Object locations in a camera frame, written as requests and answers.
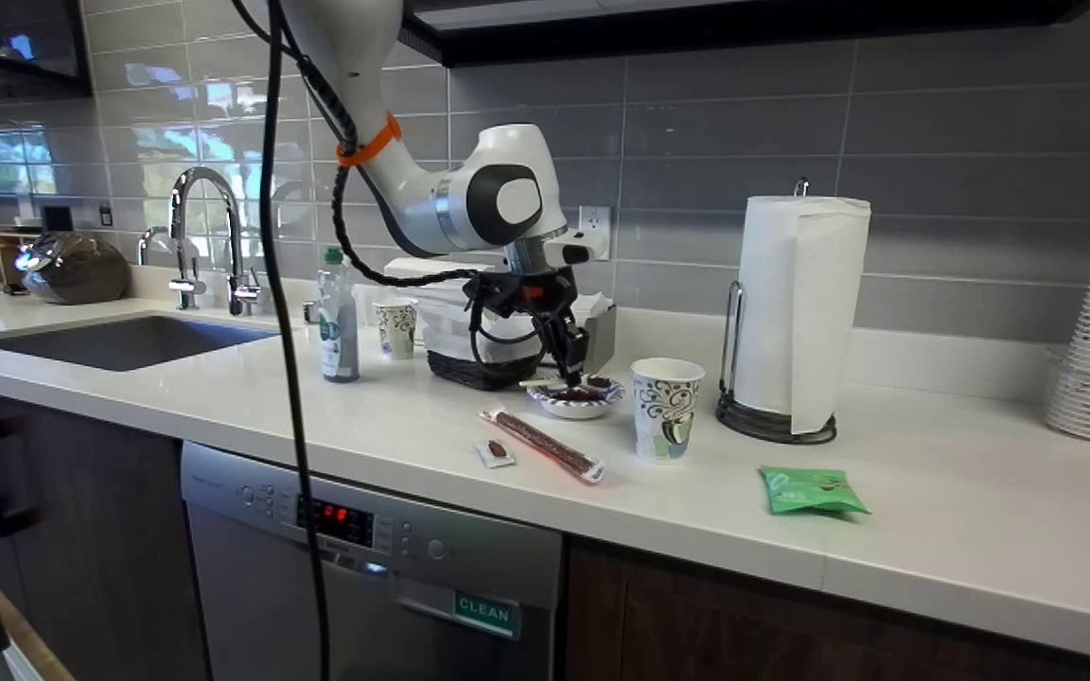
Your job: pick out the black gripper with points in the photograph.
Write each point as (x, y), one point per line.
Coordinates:
(531, 288)

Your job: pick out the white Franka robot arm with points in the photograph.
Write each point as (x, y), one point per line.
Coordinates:
(359, 62)

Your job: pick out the blue white paper bowl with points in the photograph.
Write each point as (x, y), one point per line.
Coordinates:
(571, 402)

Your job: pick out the printed paper cup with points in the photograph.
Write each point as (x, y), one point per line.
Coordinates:
(669, 409)
(396, 332)

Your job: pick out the grey napkin box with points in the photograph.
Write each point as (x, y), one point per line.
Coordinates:
(601, 334)

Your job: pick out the small ketchup packet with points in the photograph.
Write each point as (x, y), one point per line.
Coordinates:
(496, 451)

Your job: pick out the dish soap bottle green cap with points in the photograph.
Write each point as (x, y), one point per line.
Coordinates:
(337, 324)

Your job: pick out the white paper towel roll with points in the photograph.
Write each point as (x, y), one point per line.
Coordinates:
(804, 303)

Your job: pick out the green snack packet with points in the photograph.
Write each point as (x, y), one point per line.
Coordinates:
(812, 493)

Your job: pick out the stainless steel dishwasher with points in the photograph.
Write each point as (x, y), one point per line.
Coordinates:
(359, 581)

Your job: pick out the dark upper cabinet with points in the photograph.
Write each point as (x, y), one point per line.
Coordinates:
(759, 24)

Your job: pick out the chrome kitchen faucet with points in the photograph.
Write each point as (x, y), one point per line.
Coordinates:
(199, 227)

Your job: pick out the dark wood lower cabinet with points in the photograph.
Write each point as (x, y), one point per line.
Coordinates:
(822, 628)

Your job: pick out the steel kitchen sink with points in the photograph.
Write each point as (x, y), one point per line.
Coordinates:
(114, 341)

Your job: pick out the dark kettle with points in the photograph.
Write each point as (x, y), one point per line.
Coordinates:
(78, 271)

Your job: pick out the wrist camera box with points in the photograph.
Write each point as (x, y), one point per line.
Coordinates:
(573, 252)

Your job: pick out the white wall outlet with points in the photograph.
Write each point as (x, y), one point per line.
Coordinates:
(592, 227)

